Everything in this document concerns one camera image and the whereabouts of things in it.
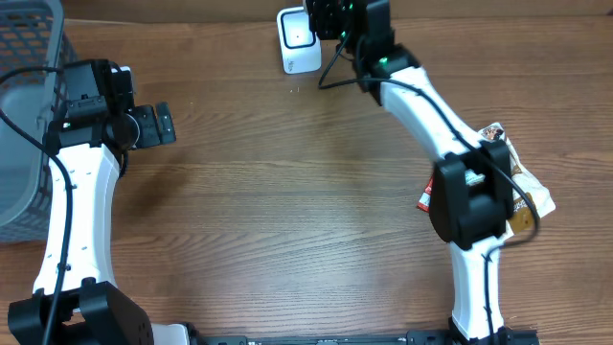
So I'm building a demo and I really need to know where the red snack bar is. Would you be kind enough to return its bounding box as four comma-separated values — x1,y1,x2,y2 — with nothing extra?
417,178,433,213

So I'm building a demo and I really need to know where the brown white snack bag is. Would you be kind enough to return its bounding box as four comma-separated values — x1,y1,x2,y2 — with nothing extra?
479,123,556,239

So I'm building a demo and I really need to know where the teal wet wipes pack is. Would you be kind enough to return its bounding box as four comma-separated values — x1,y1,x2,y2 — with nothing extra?
465,170,486,187

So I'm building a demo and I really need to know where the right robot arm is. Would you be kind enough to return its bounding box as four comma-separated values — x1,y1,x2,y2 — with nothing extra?
305,0,513,344

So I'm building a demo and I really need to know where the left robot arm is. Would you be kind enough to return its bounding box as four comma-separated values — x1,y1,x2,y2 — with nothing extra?
1,59,190,344

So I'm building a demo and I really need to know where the white barcode scanner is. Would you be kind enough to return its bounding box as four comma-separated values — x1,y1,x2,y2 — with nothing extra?
277,6,322,75

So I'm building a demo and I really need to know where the grey plastic mesh basket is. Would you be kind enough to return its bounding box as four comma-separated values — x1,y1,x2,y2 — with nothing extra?
1,0,77,243

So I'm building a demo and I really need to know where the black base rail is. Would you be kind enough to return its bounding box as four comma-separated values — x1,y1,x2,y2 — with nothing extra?
181,328,540,345

